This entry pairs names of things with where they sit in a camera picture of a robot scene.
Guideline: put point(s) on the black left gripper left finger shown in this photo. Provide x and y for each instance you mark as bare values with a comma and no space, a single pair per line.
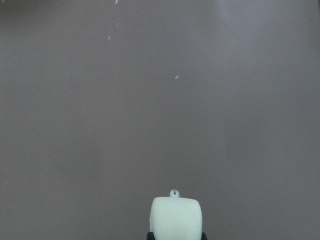
150,236

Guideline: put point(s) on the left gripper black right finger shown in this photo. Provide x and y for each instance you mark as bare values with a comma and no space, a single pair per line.
204,236

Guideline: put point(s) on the white bun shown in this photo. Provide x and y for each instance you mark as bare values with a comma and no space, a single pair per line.
176,218

